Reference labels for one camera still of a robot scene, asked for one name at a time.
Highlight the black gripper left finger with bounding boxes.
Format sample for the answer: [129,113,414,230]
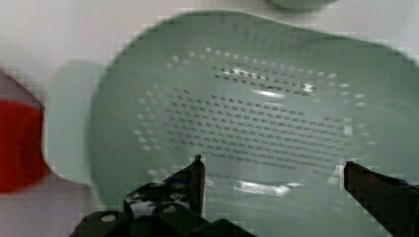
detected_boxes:
[124,154,206,219]

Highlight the red ketchup bottle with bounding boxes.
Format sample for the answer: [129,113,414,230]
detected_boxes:
[0,101,47,194]

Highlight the mint green plastic strainer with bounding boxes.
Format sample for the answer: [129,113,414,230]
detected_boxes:
[43,11,418,237]

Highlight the small mint green cup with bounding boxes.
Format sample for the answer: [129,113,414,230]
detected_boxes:
[270,0,338,11]

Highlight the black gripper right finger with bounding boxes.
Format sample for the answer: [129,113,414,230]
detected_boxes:
[344,161,419,237]

